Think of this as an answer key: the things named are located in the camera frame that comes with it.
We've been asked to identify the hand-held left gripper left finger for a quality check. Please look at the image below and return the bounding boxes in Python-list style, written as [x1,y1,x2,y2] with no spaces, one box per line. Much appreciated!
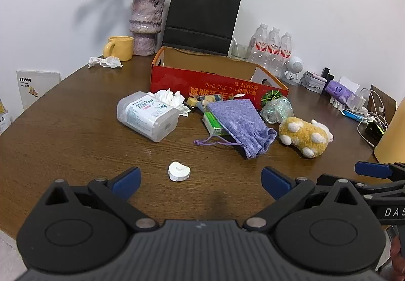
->
[44,166,159,232]

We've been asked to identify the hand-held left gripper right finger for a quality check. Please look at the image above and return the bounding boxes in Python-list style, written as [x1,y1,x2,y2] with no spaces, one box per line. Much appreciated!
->
[243,166,369,232]

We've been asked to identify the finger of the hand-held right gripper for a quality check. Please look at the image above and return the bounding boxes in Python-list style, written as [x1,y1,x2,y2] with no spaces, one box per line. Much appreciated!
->
[316,174,385,195]
[354,161,405,181]

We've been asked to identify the yellow white plush toy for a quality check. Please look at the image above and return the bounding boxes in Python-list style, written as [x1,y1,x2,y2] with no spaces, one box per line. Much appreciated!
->
[278,116,334,159]

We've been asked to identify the white round cap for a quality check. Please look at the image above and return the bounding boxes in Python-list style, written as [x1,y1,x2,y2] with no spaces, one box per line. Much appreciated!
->
[168,161,191,182]

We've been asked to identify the clear plastic wipes box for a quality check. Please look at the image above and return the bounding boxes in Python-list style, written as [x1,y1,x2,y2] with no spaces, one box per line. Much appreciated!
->
[117,90,179,143]

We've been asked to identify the purple drawstring pouch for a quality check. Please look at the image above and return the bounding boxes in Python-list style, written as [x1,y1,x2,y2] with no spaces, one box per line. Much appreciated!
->
[194,99,278,159]

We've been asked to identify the iridescent plastic bag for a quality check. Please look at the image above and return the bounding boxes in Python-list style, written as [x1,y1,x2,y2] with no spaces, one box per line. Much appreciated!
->
[260,97,295,124]

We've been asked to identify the green striped ball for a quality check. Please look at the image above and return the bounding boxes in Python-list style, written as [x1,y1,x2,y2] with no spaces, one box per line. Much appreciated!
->
[261,89,282,107]

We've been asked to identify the green small box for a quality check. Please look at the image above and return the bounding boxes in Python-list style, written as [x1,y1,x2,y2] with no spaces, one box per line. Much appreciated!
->
[202,112,235,136]

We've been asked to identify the white tissue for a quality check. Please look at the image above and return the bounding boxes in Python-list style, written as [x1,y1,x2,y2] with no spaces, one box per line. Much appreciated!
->
[88,56,123,69]
[154,89,191,117]

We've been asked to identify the yellow blue patterned packet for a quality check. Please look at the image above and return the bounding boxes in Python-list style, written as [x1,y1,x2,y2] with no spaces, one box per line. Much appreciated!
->
[187,94,227,111]

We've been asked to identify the red cardboard box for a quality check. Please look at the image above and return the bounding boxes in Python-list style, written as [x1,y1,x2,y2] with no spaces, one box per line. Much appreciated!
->
[151,46,289,111]

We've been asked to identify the person's right hand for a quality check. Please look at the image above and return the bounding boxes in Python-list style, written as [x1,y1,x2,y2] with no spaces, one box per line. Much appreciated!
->
[390,235,402,269]

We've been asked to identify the pale yellow board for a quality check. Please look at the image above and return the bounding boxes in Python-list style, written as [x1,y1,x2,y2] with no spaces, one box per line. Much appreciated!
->
[373,107,405,165]

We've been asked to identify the black device with green trim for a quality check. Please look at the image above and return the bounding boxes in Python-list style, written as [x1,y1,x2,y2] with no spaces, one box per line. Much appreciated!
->
[364,121,385,138]

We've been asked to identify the blue flat packet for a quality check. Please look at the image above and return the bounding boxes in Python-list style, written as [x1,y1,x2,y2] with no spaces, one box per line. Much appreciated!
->
[343,109,368,121]

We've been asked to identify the white power strip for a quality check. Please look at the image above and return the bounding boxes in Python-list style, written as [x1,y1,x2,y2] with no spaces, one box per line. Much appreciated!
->
[329,89,371,114]

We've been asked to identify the wooden chair back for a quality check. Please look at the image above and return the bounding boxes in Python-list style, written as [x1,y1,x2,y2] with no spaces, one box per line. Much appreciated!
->
[367,85,397,125]

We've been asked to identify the purple tissue pack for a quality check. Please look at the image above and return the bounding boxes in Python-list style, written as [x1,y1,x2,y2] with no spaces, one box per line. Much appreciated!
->
[325,79,358,104]

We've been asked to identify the grey package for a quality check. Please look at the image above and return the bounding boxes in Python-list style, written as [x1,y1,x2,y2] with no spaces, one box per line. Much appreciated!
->
[299,71,334,93]

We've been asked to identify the white robot toy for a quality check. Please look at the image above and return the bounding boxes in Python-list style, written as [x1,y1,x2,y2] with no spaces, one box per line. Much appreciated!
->
[282,56,303,86]

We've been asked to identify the clear water bottle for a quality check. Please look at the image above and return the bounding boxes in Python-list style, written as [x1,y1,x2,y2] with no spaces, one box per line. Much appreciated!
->
[277,32,293,77]
[250,23,269,66]
[266,27,282,74]

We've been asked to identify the yellow mug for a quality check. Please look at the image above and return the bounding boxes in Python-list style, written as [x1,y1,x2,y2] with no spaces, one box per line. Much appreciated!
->
[103,36,135,62]

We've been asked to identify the clear glass cup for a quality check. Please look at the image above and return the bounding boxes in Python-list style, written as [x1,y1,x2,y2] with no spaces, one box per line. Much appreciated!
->
[231,37,252,61]

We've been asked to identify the white yellow printed box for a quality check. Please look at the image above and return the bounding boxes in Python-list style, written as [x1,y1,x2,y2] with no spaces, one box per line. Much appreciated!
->
[0,100,12,136]

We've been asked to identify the mottled purple vase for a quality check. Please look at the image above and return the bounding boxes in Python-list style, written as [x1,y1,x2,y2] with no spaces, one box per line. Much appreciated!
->
[128,0,165,56]

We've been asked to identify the black paper bag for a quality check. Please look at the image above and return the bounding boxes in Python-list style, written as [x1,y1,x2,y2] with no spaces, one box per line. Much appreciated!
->
[161,0,244,57]

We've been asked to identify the white cables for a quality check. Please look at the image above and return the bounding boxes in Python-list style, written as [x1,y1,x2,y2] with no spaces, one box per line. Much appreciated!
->
[357,88,390,146]

